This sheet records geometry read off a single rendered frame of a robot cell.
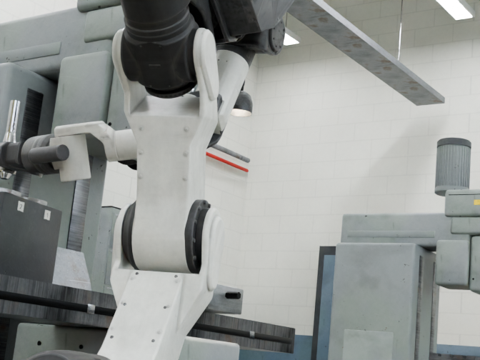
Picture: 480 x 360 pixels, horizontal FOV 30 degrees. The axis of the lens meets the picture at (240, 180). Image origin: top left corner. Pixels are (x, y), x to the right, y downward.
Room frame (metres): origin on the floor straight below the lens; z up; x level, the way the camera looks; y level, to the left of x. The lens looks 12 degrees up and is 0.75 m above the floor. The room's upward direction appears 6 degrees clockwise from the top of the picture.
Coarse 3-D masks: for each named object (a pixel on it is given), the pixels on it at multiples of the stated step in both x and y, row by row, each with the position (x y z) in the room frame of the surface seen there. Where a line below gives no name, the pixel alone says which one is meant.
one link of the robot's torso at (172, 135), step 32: (128, 96) 1.61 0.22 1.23; (160, 128) 1.61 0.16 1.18; (192, 128) 1.59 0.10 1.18; (160, 160) 1.62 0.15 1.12; (192, 160) 1.62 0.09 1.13; (160, 192) 1.64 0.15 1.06; (192, 192) 1.65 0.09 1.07; (128, 224) 1.65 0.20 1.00; (160, 224) 1.64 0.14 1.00; (192, 224) 1.63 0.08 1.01; (128, 256) 1.68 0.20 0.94; (160, 256) 1.66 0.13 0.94; (192, 256) 1.64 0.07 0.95
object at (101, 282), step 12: (108, 216) 7.42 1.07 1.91; (108, 228) 7.41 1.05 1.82; (108, 240) 7.41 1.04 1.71; (96, 252) 7.46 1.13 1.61; (108, 252) 7.41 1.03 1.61; (96, 264) 7.45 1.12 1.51; (108, 264) 7.42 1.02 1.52; (96, 276) 7.44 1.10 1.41; (108, 276) 7.44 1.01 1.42; (96, 288) 7.43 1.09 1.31; (108, 288) 7.43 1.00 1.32
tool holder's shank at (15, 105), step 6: (12, 102) 2.02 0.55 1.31; (18, 102) 2.03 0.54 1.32; (12, 108) 2.02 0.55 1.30; (18, 108) 2.03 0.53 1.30; (12, 114) 2.02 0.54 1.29; (18, 114) 2.03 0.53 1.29; (12, 120) 2.02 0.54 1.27; (18, 120) 2.04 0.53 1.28; (6, 126) 2.03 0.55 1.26; (12, 126) 2.02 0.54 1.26; (6, 132) 2.03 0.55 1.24; (12, 132) 2.02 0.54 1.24; (6, 138) 2.02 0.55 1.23; (12, 138) 2.02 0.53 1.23
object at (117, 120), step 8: (112, 80) 2.40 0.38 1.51; (112, 88) 2.39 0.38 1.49; (120, 88) 2.37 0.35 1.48; (112, 96) 2.39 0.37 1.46; (120, 96) 2.37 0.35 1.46; (112, 104) 2.38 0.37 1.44; (120, 104) 2.37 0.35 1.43; (112, 112) 2.38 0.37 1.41; (120, 112) 2.36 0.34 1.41; (112, 120) 2.38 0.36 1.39; (120, 120) 2.36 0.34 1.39; (112, 128) 2.38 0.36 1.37; (120, 128) 2.36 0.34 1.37; (128, 128) 2.34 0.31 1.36; (136, 160) 2.49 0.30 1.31
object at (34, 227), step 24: (0, 192) 1.96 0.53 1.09; (0, 216) 1.96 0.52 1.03; (24, 216) 2.03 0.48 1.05; (48, 216) 2.10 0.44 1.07; (0, 240) 1.96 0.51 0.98; (24, 240) 2.04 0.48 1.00; (48, 240) 2.12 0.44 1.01; (0, 264) 1.97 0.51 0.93; (24, 264) 2.05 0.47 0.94; (48, 264) 2.13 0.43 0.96
